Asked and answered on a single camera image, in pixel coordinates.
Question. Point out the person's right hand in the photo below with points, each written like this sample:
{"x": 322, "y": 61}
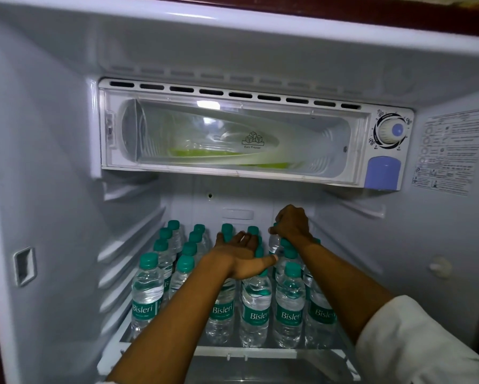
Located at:
{"x": 293, "y": 227}

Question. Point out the person's left hand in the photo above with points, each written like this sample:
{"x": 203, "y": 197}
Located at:
{"x": 239, "y": 255}

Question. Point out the row of bottles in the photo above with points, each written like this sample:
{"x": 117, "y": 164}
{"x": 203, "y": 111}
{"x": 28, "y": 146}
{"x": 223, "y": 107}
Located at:
{"x": 255, "y": 311}

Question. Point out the dark maroon refrigerator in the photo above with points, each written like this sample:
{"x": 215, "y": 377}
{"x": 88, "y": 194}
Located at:
{"x": 43, "y": 155}

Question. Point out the person's right forearm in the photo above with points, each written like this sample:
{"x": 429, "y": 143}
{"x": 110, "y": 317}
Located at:
{"x": 343, "y": 291}

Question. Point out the person's left forearm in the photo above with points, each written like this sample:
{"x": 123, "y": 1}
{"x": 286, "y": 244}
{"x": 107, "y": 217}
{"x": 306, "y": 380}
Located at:
{"x": 175, "y": 323}

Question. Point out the person's white shirt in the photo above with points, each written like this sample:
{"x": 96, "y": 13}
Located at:
{"x": 415, "y": 343}

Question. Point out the white freezer compartment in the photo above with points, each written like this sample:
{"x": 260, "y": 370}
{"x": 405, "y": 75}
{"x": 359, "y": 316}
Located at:
{"x": 343, "y": 163}

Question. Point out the glass shelf white trim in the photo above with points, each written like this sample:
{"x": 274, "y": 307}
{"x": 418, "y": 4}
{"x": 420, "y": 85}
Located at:
{"x": 263, "y": 353}

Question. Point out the lavender push button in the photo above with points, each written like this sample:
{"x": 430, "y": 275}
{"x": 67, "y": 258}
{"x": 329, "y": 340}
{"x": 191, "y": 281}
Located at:
{"x": 382, "y": 173}

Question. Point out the green tray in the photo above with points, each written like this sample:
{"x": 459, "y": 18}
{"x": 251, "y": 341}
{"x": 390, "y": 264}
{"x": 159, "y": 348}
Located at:
{"x": 195, "y": 153}

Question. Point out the white thermostat dial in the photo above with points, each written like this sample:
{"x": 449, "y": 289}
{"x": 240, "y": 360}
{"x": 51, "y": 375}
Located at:
{"x": 389, "y": 131}

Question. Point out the white instruction sticker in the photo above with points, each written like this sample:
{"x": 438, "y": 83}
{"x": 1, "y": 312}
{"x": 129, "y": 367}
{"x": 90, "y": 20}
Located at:
{"x": 451, "y": 155}

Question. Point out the white wall peg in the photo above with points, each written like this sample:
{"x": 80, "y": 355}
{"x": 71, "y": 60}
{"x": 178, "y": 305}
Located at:
{"x": 440, "y": 267}

